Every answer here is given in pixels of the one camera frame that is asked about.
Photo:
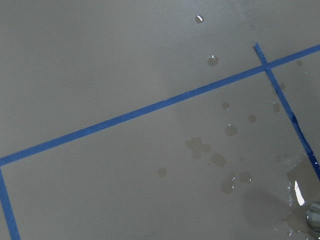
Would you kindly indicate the steel measuring jigger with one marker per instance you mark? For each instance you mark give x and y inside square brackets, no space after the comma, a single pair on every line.
[313,216]

